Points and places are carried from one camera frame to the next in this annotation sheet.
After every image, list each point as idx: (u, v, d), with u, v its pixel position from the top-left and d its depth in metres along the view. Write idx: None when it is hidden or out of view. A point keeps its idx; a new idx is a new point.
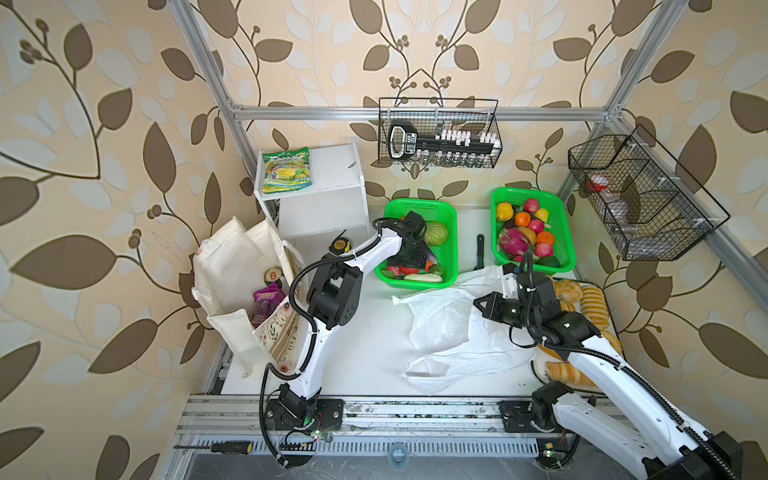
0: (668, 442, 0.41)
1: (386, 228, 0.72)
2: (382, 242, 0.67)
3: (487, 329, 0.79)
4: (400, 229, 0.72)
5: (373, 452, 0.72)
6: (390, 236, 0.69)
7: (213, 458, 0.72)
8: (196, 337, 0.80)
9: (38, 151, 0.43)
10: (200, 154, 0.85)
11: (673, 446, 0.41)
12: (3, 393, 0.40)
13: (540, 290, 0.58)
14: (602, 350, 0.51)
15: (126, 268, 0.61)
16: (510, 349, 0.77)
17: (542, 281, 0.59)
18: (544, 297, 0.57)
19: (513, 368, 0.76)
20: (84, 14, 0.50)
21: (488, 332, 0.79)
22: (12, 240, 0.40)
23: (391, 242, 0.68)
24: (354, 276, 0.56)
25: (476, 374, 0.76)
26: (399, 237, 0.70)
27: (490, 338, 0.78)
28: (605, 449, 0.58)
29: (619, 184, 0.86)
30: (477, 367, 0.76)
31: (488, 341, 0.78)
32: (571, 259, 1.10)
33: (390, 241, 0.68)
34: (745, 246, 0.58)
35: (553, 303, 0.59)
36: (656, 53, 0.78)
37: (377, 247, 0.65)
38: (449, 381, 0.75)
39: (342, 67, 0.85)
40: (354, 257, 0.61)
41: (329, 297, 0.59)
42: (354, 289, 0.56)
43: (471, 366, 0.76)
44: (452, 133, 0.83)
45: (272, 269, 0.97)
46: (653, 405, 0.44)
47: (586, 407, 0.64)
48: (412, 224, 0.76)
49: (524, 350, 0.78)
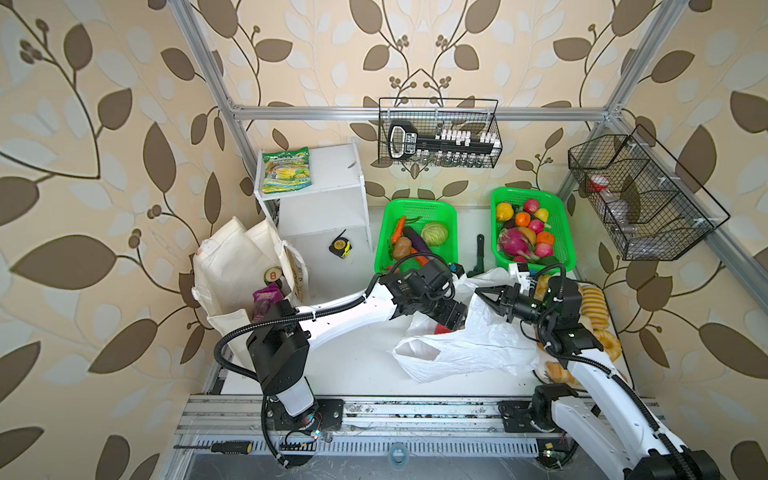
0: (639, 444, 0.43)
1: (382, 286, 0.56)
2: (365, 307, 0.52)
3: (486, 320, 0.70)
4: (400, 293, 0.56)
5: (373, 452, 0.72)
6: (380, 303, 0.53)
7: (213, 458, 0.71)
8: (196, 337, 0.80)
9: (39, 151, 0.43)
10: (200, 154, 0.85)
11: (644, 448, 0.42)
12: (3, 393, 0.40)
13: (567, 303, 0.59)
14: (601, 362, 0.54)
15: (126, 268, 0.61)
16: (509, 344, 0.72)
17: (571, 295, 0.59)
18: (566, 309, 0.59)
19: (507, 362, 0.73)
20: (84, 14, 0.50)
21: (487, 321, 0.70)
22: (12, 240, 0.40)
23: (375, 310, 0.52)
24: (296, 347, 0.42)
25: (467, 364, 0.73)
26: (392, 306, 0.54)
27: (489, 327, 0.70)
28: (590, 455, 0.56)
29: (619, 184, 0.86)
30: (467, 356, 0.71)
31: (486, 332, 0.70)
32: (571, 259, 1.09)
33: (375, 310, 0.52)
34: (745, 245, 0.58)
35: (572, 316, 0.60)
36: (656, 52, 0.78)
37: (353, 313, 0.50)
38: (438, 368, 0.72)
39: (342, 67, 0.85)
40: (312, 318, 0.47)
41: (265, 359, 0.46)
42: (295, 362, 0.43)
43: (462, 355, 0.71)
44: (452, 133, 0.83)
45: (272, 269, 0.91)
46: (633, 412, 0.46)
47: (584, 412, 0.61)
48: (420, 284, 0.61)
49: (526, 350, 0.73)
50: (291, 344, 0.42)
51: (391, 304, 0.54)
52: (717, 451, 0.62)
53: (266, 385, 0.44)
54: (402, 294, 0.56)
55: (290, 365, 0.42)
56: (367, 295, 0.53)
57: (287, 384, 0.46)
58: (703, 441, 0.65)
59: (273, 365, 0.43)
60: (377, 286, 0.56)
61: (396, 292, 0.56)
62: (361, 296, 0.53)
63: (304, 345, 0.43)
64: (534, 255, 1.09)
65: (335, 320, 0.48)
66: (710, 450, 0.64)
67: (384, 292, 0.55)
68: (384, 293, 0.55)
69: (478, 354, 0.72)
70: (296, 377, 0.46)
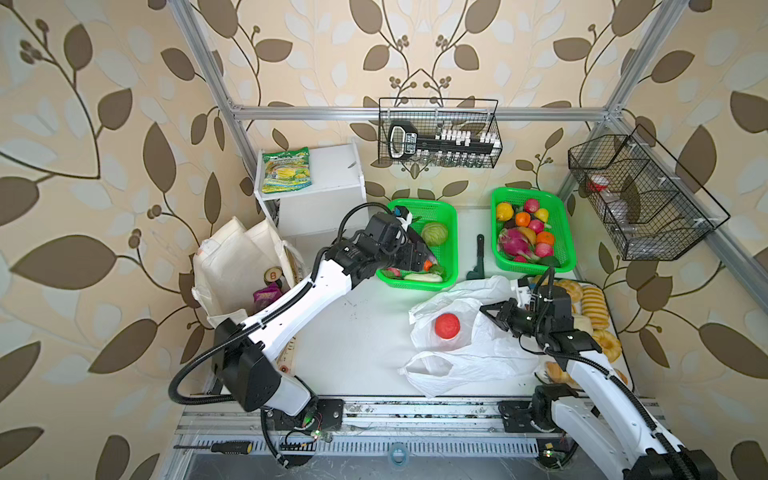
0: (637, 443, 0.43)
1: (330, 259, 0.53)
2: (313, 290, 0.48)
3: (491, 334, 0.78)
4: (349, 261, 0.52)
5: (373, 452, 0.72)
6: (331, 282, 0.49)
7: (213, 459, 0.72)
8: (196, 337, 0.80)
9: (39, 151, 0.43)
10: (200, 154, 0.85)
11: (641, 447, 0.43)
12: (3, 393, 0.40)
13: (557, 304, 0.62)
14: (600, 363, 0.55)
15: (126, 268, 0.61)
16: (514, 357, 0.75)
17: (561, 296, 0.63)
18: (558, 310, 0.62)
19: (516, 374, 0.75)
20: (84, 14, 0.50)
21: (491, 336, 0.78)
22: (12, 240, 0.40)
23: (328, 290, 0.49)
24: (254, 360, 0.40)
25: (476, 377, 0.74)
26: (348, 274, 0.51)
27: (494, 342, 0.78)
28: (591, 455, 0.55)
29: (619, 184, 0.86)
30: (479, 373, 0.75)
31: (491, 346, 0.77)
32: (570, 259, 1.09)
33: (325, 288, 0.49)
34: (745, 245, 0.58)
35: (567, 319, 0.63)
36: (656, 52, 0.78)
37: (303, 304, 0.47)
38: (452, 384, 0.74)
39: (342, 67, 0.85)
40: (261, 327, 0.44)
41: (231, 383, 0.44)
42: (260, 373, 0.41)
43: (474, 369, 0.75)
44: (452, 133, 0.83)
45: (272, 269, 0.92)
46: (630, 412, 0.47)
47: (584, 412, 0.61)
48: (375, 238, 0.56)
49: (529, 361, 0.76)
50: (247, 359, 0.40)
51: (345, 276, 0.50)
52: (717, 451, 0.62)
53: (244, 402, 0.41)
54: (353, 260, 0.53)
55: (256, 378, 0.41)
56: (312, 280, 0.50)
57: (268, 390, 0.45)
58: (703, 441, 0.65)
59: (236, 385, 0.41)
60: (323, 267, 0.51)
61: (344, 261, 0.52)
62: (307, 283, 0.49)
63: (261, 356, 0.41)
64: (534, 256, 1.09)
65: (287, 318, 0.45)
66: (710, 450, 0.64)
67: (330, 269, 0.51)
68: (332, 270, 0.51)
69: (490, 368, 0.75)
70: (275, 381, 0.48)
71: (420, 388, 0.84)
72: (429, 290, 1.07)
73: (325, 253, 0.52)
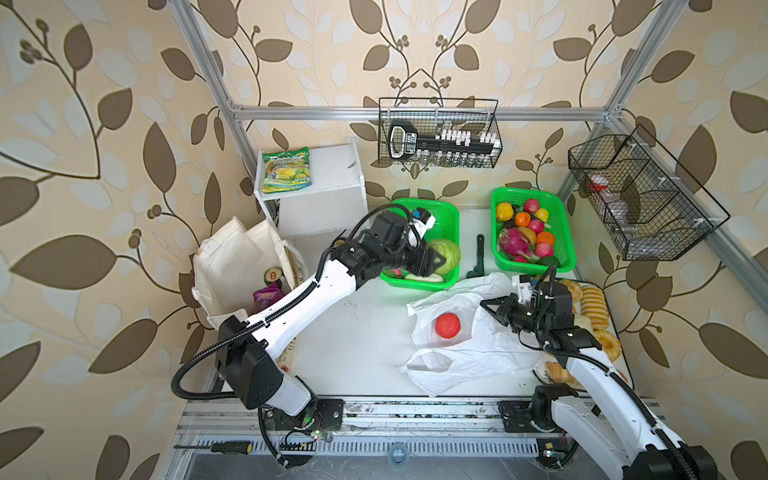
0: (637, 439, 0.43)
1: (335, 260, 0.52)
2: (317, 292, 0.48)
3: (491, 329, 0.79)
4: (354, 261, 0.52)
5: (373, 452, 0.72)
6: (335, 282, 0.50)
7: (213, 458, 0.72)
8: (196, 337, 0.80)
9: (39, 152, 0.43)
10: (200, 154, 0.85)
11: (641, 443, 0.43)
12: (3, 393, 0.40)
13: (558, 300, 0.62)
14: (600, 360, 0.55)
15: (126, 268, 0.61)
16: (515, 350, 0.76)
17: (562, 293, 0.63)
18: (559, 308, 0.62)
19: (517, 368, 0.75)
20: (84, 14, 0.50)
21: (492, 331, 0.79)
22: (10, 241, 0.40)
23: (332, 290, 0.49)
24: (256, 359, 0.40)
25: (477, 375, 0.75)
26: (352, 278, 0.50)
27: (494, 336, 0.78)
28: (591, 455, 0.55)
29: (619, 184, 0.86)
30: (479, 370, 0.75)
31: (492, 341, 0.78)
32: (571, 258, 0.98)
33: (329, 291, 0.48)
34: (745, 246, 0.58)
35: (567, 315, 0.62)
36: (656, 53, 0.78)
37: (306, 303, 0.47)
38: (453, 381, 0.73)
39: (342, 67, 0.85)
40: (265, 325, 0.44)
41: (234, 378, 0.44)
42: (260, 372, 0.40)
43: (473, 365, 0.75)
44: (452, 133, 0.83)
45: (272, 269, 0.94)
46: (630, 408, 0.47)
47: (585, 411, 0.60)
48: (377, 239, 0.56)
49: (529, 354, 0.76)
50: (250, 356, 0.40)
51: (350, 278, 0.50)
52: (716, 451, 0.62)
53: (244, 399, 0.42)
54: (358, 261, 0.52)
55: (258, 376, 0.41)
56: (317, 280, 0.49)
57: (270, 389, 0.45)
58: (703, 441, 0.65)
59: (241, 379, 0.41)
60: (327, 268, 0.51)
61: (349, 262, 0.52)
62: (312, 282, 0.49)
63: (264, 354, 0.41)
64: (534, 255, 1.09)
65: (291, 318, 0.45)
66: (710, 450, 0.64)
67: (336, 270, 0.51)
68: (337, 272, 0.51)
69: (490, 363, 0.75)
70: (276, 381, 0.45)
71: (420, 386, 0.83)
72: (429, 289, 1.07)
73: (329, 254, 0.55)
